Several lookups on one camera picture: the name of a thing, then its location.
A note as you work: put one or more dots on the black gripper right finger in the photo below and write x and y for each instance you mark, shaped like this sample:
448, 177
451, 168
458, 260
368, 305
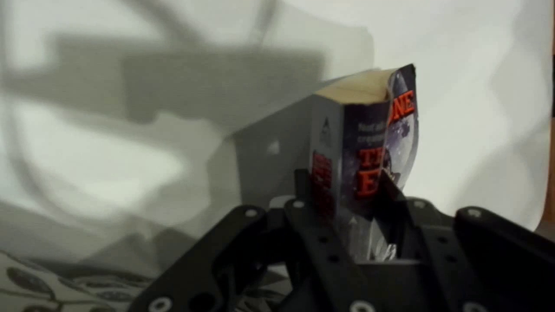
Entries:
491, 260

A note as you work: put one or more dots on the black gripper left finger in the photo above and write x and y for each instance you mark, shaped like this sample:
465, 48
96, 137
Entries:
231, 248

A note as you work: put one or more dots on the paperback book with dark cover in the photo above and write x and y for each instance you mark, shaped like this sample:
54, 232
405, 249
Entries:
365, 149

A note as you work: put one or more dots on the white sofa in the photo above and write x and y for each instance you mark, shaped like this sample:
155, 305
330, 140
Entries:
144, 114

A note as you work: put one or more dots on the leaf patterned grey pillow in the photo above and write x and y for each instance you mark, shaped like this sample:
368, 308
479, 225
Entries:
58, 282

